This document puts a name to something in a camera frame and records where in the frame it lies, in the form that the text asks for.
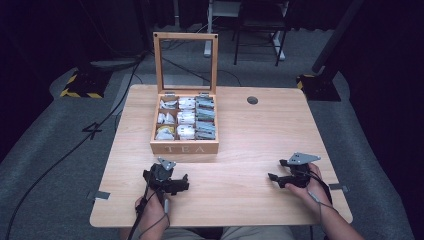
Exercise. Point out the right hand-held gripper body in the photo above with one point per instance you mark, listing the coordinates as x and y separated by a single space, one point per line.
297 172

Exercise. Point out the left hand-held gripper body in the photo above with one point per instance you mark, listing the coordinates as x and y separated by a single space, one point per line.
159 176

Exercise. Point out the wooden tea box with lid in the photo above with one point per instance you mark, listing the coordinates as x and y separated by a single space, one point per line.
184 147

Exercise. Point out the person's right hand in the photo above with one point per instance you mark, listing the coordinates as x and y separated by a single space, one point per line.
311 193

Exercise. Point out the person's left hand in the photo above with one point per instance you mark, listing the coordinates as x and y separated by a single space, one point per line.
151 210

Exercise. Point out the grey tape piece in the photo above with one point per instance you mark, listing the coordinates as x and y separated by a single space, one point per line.
101 195
338 187

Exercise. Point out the person's left leg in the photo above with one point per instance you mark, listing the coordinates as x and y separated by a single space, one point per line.
180 234

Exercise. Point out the group of white tea bags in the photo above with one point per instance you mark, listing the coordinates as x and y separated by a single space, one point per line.
165 118

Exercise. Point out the row of white tea packets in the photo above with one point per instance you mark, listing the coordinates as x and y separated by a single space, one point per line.
186 117

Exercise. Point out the row of grey-blue tea packets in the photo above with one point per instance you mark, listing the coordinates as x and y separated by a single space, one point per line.
205 116

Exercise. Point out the black stand with striped base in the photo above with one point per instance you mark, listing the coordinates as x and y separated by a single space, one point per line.
320 86

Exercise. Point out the black stand base yellow stripes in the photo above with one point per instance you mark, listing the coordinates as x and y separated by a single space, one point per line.
85 83

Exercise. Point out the black metal chair frame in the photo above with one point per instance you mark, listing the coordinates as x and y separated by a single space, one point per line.
260 23

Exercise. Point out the white desk leg frame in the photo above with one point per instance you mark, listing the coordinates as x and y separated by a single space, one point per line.
209 33

